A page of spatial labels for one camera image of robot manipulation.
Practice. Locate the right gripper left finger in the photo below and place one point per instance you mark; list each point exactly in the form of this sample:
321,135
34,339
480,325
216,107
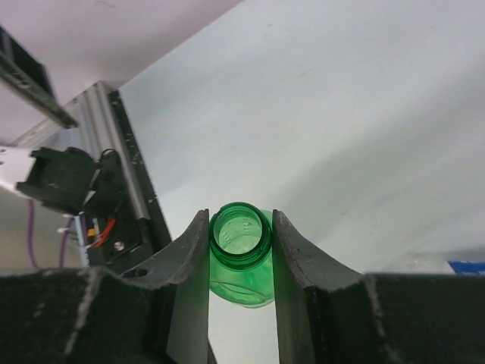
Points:
91,315

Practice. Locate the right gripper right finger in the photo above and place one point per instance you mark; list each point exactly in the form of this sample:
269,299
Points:
328,313

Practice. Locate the green plastic bottle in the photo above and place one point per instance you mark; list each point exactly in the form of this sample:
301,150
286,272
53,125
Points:
241,267

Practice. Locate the clear bottle blue cap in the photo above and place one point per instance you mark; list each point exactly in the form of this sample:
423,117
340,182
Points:
467,268

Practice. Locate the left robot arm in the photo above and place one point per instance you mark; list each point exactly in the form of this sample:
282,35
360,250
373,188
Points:
68,181

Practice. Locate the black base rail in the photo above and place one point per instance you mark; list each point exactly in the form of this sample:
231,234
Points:
142,232

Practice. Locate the grey slotted cable duct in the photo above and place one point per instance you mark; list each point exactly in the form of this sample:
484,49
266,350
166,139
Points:
81,230

